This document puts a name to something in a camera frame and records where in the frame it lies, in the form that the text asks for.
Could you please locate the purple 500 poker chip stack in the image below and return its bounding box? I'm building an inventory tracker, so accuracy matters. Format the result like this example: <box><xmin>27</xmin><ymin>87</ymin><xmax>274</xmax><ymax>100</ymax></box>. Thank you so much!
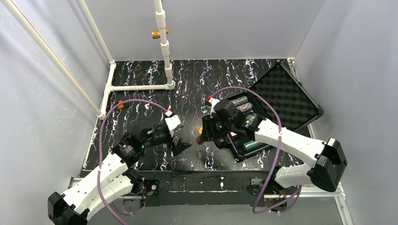
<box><xmin>237</xmin><ymin>102</ymin><xmax>253</xmax><ymax>113</ymax></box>

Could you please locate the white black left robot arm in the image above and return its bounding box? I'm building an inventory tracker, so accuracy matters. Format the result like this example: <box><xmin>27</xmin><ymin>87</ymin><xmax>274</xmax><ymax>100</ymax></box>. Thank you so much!
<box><xmin>47</xmin><ymin>124</ymin><xmax>192</xmax><ymax>225</ymax></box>

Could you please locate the orange black 100 chip stack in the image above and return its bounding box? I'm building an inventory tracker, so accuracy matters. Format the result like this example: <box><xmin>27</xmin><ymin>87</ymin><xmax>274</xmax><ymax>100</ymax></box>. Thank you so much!
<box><xmin>196</xmin><ymin>135</ymin><xmax>206</xmax><ymax>145</ymax></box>

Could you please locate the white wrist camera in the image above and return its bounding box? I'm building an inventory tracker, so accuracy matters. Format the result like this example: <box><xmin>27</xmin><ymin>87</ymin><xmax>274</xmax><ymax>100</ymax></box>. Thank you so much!
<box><xmin>207</xmin><ymin>96</ymin><xmax>220</xmax><ymax>118</ymax></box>
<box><xmin>165</xmin><ymin>109</ymin><xmax>183</xmax><ymax>137</ymax></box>

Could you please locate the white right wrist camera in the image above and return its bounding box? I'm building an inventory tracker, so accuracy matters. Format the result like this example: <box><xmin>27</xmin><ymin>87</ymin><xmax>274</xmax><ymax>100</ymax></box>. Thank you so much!
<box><xmin>207</xmin><ymin>96</ymin><xmax>220</xmax><ymax>118</ymax></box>

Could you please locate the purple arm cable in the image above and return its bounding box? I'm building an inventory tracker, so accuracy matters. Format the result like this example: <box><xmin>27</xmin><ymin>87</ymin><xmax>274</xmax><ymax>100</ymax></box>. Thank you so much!
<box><xmin>97</xmin><ymin>98</ymin><xmax>172</xmax><ymax>225</ymax></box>
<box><xmin>210</xmin><ymin>86</ymin><xmax>303</xmax><ymax>214</ymax></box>

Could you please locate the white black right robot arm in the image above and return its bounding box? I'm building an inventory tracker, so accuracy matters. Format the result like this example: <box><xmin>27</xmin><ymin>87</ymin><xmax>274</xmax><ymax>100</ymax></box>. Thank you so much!
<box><xmin>198</xmin><ymin>97</ymin><xmax>347</xmax><ymax>192</ymax></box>

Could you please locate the teal poker chip stack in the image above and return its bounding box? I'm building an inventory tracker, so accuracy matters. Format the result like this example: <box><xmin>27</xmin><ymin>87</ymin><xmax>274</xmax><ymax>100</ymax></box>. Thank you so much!
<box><xmin>242</xmin><ymin>140</ymin><xmax>265</xmax><ymax>152</ymax></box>

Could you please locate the orange knob on pole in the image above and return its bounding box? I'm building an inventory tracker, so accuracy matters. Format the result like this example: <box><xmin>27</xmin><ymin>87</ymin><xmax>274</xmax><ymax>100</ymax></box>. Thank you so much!
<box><xmin>152</xmin><ymin>30</ymin><xmax>161</xmax><ymax>39</ymax></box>

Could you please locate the white pvc pipe frame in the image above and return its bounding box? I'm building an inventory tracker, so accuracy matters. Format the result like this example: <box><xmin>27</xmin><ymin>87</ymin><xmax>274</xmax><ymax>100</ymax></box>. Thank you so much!
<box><xmin>0</xmin><ymin>0</ymin><xmax>175</xmax><ymax>120</ymax></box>

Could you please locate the black poker set case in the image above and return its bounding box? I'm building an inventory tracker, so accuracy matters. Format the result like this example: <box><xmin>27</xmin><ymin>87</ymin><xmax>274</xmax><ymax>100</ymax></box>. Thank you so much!
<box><xmin>217</xmin><ymin>62</ymin><xmax>323</xmax><ymax>161</ymax></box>

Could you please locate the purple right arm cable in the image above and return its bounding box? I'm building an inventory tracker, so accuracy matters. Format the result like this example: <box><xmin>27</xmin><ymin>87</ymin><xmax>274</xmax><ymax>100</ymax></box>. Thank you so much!
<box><xmin>210</xmin><ymin>86</ymin><xmax>303</xmax><ymax>214</ymax></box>

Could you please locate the orange hex key set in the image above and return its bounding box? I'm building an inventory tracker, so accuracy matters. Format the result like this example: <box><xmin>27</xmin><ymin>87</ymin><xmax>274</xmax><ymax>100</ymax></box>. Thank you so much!
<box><xmin>117</xmin><ymin>100</ymin><xmax>130</xmax><ymax>110</ymax></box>

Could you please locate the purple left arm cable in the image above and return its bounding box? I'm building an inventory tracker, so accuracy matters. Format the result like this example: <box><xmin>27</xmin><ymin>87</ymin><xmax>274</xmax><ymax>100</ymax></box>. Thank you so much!
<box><xmin>97</xmin><ymin>98</ymin><xmax>172</xmax><ymax>225</ymax></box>

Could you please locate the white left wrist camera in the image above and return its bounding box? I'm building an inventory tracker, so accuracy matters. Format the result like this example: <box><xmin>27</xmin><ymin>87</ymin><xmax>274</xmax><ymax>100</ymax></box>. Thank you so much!
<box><xmin>165</xmin><ymin>109</ymin><xmax>183</xmax><ymax>137</ymax></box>

